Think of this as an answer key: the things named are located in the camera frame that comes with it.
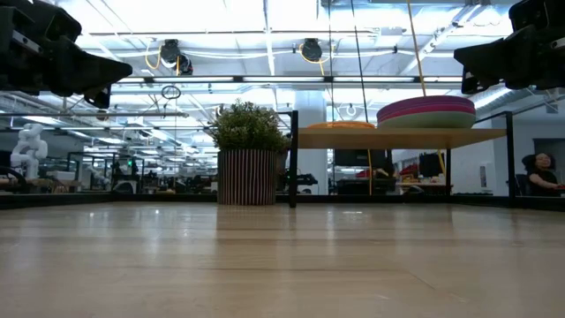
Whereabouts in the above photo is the white building column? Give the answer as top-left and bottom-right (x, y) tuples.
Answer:
(294, 90), (328, 193)

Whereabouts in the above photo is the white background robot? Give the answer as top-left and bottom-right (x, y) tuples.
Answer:
(9, 123), (49, 181)

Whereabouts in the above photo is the pale grey-green opaque plate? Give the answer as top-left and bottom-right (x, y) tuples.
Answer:
(377, 110), (478, 131)

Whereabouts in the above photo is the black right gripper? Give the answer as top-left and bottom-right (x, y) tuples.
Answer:
(453, 0), (565, 95)

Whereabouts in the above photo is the black workstation frame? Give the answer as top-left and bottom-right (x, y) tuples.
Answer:
(65, 151), (147, 194)

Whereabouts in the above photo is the orange transparent plate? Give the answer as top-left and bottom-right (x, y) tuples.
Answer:
(306, 120), (377, 130)

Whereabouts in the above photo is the black ceiling cable reel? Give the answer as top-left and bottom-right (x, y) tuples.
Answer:
(159, 38), (182, 66)
(177, 53), (194, 76)
(301, 37), (324, 64)

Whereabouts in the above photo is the silver ventilation duct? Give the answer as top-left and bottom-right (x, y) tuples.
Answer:
(474, 86), (516, 118)

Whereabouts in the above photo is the black metal table frame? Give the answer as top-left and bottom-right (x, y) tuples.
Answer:
(0, 193), (565, 211)

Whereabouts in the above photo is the black hanging cable loop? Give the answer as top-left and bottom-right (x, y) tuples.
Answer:
(161, 84), (183, 101)

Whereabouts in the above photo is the person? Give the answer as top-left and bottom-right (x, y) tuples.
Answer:
(520, 152), (565, 198)

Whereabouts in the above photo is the striped plant pot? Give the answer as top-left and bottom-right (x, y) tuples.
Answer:
(216, 148), (278, 207)

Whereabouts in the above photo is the long ceiling light bar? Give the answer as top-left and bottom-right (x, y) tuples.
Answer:
(109, 75), (464, 86)

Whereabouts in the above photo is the green artificial plant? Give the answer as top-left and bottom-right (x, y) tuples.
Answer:
(210, 99), (290, 152)

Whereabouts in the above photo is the thin black hanging cable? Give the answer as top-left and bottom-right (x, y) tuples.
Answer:
(326, 0), (335, 193)

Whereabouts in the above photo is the black background monitor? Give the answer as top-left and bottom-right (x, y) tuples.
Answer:
(418, 152), (443, 178)
(334, 148), (388, 168)

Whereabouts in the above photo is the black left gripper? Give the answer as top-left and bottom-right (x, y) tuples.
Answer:
(0, 0), (133, 110)

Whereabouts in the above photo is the wooden shelf with black frame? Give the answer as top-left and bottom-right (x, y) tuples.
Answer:
(289, 110), (517, 208)

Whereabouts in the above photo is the purple opaque plate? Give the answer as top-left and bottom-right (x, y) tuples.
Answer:
(376, 95), (476, 119)

